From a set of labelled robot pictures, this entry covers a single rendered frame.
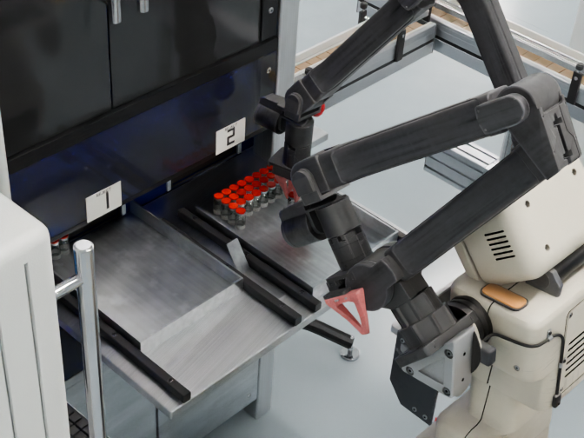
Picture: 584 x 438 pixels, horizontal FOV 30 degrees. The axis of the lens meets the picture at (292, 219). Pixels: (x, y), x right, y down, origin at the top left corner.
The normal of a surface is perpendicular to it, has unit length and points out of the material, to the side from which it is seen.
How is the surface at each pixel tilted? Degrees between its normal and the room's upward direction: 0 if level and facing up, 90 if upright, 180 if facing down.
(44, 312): 90
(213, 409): 90
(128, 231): 0
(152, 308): 0
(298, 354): 0
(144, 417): 90
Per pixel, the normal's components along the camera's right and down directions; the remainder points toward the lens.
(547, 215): 0.56, -0.18
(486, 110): -0.60, 0.33
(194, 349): 0.06, -0.78
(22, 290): 0.74, 0.45
